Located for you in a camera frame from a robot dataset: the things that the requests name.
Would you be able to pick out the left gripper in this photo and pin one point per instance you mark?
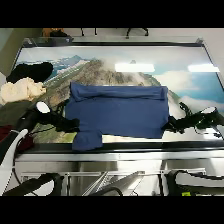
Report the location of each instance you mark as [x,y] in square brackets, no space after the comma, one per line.
[66,123]

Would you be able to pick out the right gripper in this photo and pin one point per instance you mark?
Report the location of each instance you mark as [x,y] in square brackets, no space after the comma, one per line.
[173,124]

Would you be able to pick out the blue T-shirt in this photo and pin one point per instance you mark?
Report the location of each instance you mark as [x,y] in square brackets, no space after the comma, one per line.
[120,113]

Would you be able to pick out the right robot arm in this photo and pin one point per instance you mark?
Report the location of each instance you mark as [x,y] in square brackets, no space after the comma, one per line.
[208,117]

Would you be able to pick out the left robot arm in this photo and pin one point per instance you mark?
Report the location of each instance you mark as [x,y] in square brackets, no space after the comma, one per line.
[10,150]

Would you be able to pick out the dark red garment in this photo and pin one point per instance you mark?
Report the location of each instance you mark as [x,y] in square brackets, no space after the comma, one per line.
[26,143]

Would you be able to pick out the grey-green garment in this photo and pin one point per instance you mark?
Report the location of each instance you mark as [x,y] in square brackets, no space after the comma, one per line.
[11,111]

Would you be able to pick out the cream garment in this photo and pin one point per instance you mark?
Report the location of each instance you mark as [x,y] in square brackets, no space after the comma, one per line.
[20,89]

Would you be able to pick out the black garment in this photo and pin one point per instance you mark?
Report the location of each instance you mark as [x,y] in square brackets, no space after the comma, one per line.
[30,71]

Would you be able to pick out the black chair legs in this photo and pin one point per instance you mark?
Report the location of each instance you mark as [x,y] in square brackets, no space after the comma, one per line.
[88,31]

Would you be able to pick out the black chair base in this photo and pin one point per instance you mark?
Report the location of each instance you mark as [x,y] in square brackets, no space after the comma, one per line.
[136,31]

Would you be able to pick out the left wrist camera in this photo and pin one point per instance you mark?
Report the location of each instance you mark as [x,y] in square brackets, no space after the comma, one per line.
[62,106]

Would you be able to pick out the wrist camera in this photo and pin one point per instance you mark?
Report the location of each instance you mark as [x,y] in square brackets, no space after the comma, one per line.
[62,106]
[185,108]

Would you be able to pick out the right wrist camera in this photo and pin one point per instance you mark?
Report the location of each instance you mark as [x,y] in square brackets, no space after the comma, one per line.
[185,108]

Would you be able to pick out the silver frame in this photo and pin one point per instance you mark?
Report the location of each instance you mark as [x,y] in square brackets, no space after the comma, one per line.
[100,158]

